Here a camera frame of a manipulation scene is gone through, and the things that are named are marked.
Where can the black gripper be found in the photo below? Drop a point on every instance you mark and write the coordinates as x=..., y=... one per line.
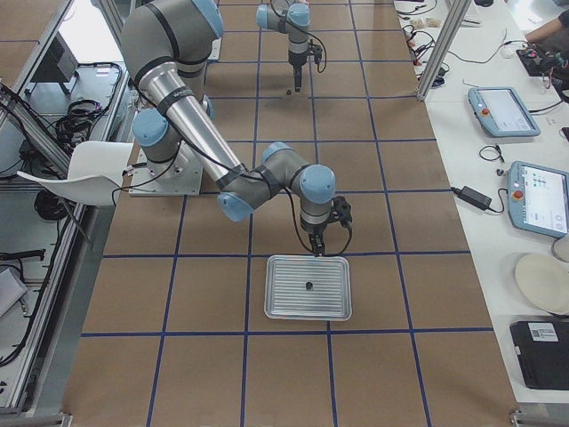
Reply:
x=295, y=60
x=314, y=230

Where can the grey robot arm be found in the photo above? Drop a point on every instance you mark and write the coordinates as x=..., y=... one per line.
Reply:
x=292, y=18
x=165, y=45

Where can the ribbed metal tray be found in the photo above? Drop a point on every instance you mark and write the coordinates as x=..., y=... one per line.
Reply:
x=305, y=287

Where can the black power adapter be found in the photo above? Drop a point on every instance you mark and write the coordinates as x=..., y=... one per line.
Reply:
x=473, y=197

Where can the upper blue teach pendant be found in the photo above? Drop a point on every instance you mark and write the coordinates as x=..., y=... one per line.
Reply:
x=501, y=112

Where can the blue teach pendant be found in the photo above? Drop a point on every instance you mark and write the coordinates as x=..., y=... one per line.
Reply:
x=501, y=112
x=538, y=199

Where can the white plastic chair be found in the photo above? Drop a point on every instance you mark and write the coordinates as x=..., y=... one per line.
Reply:
x=95, y=171

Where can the lower blue teach pendant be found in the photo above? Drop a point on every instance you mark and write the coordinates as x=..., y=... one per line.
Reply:
x=538, y=199

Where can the beige round plate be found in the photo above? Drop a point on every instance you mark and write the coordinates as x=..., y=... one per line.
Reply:
x=543, y=280

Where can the black laptop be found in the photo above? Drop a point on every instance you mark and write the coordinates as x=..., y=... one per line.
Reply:
x=542, y=353

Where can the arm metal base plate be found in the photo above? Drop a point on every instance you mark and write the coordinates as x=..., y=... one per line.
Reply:
x=176, y=177

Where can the right aluminium frame post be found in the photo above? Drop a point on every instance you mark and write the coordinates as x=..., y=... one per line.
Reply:
x=445, y=38

